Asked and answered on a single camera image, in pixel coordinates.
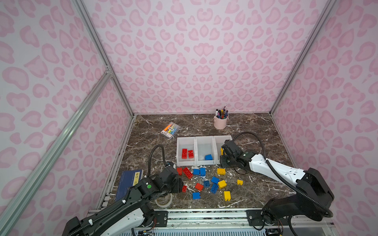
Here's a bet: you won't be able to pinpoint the pens in cup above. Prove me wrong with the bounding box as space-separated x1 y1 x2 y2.
215 104 228 120

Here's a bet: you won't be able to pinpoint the blue notebook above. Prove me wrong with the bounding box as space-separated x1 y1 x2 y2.
115 169 144 201

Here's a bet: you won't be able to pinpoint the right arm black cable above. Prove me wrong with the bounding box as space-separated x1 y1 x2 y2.
231 131 334 218

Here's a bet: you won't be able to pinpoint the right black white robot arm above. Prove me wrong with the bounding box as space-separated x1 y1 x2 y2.
220 140 334 225

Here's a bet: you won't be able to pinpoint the long red lego brick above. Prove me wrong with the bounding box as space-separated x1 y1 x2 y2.
181 148 188 159
183 168 194 180

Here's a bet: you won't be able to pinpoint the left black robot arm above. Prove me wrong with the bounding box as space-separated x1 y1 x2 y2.
62 166 184 236

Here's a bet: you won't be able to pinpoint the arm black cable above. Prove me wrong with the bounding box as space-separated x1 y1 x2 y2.
67 144 168 236
231 131 334 218

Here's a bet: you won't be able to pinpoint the clear tape roll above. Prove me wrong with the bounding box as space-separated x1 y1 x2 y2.
155 193 173 208

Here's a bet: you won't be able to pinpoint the middle white plastic bin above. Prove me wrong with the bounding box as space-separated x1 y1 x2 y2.
196 136 215 165

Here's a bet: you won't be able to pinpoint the pink pen cup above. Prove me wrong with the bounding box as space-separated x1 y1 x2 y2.
214 116 229 130

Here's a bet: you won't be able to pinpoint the right white plastic bin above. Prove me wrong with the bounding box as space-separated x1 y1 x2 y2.
214 135 232 165

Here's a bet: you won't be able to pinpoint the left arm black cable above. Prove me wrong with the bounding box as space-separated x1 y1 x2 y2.
67 144 168 236

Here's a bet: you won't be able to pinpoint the highlighter marker pack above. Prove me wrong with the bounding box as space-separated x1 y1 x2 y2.
160 122 181 139

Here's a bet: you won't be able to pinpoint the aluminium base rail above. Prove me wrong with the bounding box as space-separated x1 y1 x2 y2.
113 208 338 236

